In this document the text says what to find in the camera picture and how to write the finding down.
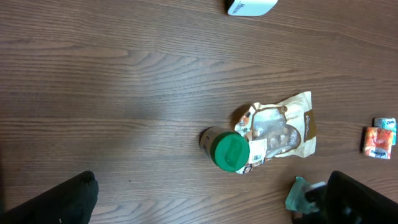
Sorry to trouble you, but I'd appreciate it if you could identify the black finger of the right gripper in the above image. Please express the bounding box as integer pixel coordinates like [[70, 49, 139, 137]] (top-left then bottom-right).
[[305, 182, 326, 203]]

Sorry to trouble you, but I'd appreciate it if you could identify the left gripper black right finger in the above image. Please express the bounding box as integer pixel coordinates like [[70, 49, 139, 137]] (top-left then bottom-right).
[[325, 171, 397, 224]]

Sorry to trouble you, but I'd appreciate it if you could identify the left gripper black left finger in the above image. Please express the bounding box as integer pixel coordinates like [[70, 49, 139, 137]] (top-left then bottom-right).
[[1, 170, 99, 224]]

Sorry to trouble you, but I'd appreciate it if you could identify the teal wet wipes pack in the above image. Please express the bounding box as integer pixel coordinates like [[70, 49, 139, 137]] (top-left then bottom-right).
[[285, 177, 319, 214]]

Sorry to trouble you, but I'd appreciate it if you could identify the orange tissue pack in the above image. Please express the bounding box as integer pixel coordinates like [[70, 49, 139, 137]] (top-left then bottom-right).
[[363, 127, 394, 159]]

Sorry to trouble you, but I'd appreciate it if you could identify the beige brown snack pouch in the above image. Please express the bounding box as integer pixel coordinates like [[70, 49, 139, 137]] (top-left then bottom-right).
[[234, 91, 317, 174]]

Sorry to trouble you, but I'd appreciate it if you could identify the small teal tissue pack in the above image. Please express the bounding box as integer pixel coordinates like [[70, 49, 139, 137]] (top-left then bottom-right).
[[373, 118, 397, 146]]

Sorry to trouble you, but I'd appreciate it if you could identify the green lid jar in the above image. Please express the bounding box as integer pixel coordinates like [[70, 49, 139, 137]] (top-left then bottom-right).
[[200, 126, 250, 172]]

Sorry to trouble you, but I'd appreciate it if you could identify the white barcode scanner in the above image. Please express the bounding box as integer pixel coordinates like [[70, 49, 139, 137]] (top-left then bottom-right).
[[227, 0, 278, 17]]

